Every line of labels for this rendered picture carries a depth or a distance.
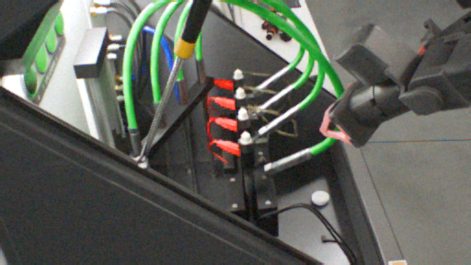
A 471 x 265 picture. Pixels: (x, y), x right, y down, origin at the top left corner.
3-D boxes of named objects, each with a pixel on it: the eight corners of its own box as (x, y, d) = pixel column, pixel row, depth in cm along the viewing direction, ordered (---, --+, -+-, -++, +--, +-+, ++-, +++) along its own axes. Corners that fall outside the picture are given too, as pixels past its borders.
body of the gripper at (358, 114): (324, 117, 79) (355, 100, 73) (361, 74, 84) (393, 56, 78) (354, 151, 80) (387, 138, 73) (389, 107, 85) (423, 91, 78)
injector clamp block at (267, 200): (280, 260, 116) (278, 205, 108) (232, 265, 116) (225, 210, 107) (264, 159, 144) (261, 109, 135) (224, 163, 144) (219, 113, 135)
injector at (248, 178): (269, 225, 116) (266, 143, 103) (246, 227, 115) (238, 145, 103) (269, 216, 118) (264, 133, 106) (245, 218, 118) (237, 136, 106)
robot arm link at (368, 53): (447, 109, 64) (475, 55, 67) (373, 45, 61) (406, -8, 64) (384, 130, 74) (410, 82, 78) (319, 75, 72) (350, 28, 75)
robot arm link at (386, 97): (429, 111, 70) (443, 79, 72) (389, 77, 68) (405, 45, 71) (393, 126, 76) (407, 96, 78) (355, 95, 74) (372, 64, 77)
